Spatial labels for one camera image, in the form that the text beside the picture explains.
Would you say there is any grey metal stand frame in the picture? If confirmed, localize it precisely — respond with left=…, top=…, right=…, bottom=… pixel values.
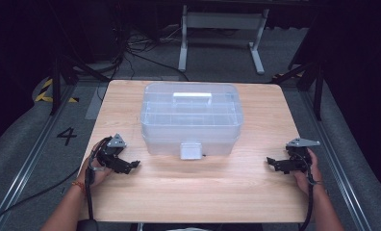
left=177, top=4, right=270, bottom=76

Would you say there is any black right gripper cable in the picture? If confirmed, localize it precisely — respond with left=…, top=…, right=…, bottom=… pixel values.
left=289, top=150, right=324, bottom=231

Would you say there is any black tripod stand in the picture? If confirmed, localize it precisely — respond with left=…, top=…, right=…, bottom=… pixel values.
left=48, top=52, right=112, bottom=116
left=270, top=59, right=325, bottom=122

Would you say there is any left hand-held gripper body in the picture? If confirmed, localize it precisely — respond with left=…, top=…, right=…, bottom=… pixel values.
left=95, top=133, right=131, bottom=173

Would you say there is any person's left hand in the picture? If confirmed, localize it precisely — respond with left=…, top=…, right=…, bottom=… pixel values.
left=77, top=141, right=114, bottom=188

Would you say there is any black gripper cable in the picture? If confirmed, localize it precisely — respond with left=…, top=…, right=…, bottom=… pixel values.
left=76, top=138, right=114, bottom=231
left=289, top=150, right=324, bottom=231

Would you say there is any person's right hand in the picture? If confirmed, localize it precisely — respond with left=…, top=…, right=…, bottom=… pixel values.
left=293, top=148, right=325, bottom=196

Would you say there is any bundle of black floor cables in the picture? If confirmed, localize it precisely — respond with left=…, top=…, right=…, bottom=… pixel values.
left=95, top=18, right=191, bottom=102

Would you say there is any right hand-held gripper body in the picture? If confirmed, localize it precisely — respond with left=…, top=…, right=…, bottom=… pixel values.
left=284, top=137, right=321, bottom=173

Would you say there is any metal floor rail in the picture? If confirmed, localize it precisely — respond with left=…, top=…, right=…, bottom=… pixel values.
left=298, top=90, right=381, bottom=231
left=0, top=84, right=79, bottom=231

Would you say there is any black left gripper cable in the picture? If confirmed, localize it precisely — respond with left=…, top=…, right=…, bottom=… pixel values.
left=76, top=138, right=114, bottom=231

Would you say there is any orange bracelet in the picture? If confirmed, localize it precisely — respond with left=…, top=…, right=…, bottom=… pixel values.
left=70, top=180, right=87, bottom=194

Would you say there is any clear plastic storage box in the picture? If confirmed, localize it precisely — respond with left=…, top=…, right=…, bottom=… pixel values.
left=140, top=82, right=244, bottom=161

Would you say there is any yellow black hazard tape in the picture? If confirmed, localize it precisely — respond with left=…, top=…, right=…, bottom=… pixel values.
left=34, top=78, right=81, bottom=104

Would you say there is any black floor cable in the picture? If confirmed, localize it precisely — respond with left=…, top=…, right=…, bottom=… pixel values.
left=0, top=167, right=81, bottom=229

